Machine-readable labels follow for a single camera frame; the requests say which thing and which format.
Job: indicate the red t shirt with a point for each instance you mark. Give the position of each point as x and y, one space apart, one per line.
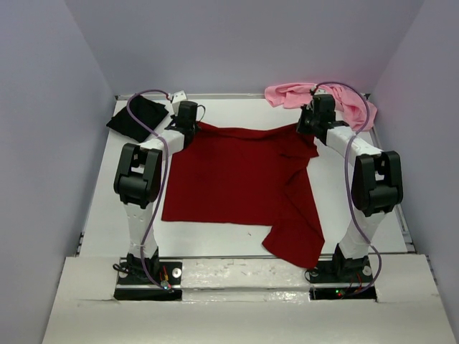
250 177

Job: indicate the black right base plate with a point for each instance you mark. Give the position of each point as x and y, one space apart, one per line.
326 284

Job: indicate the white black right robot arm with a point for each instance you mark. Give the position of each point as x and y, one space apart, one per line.
373 184

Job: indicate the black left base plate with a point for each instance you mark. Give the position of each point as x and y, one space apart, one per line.
133 285

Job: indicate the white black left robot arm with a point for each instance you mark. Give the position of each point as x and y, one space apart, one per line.
140 181

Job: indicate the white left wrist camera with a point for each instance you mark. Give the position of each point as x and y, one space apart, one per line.
175 99

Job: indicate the black folded t shirt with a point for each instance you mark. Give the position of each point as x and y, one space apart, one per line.
150 113

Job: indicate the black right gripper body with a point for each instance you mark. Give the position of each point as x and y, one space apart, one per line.
307 120

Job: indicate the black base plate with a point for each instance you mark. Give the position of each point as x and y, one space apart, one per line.
133 285
326 284

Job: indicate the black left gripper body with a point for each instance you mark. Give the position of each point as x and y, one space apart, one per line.
193 128

